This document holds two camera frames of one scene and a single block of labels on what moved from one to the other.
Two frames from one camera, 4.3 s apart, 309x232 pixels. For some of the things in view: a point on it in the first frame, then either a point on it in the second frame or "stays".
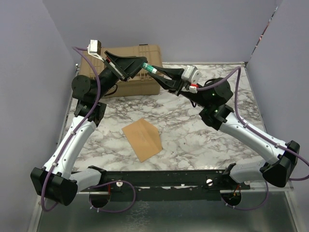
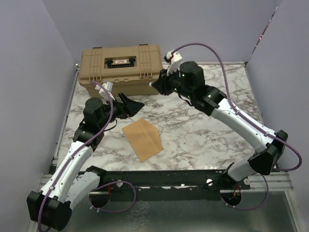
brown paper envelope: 144,138 stays
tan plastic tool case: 143,83 stays
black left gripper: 126,66 to 133,107
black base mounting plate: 165,185 stays
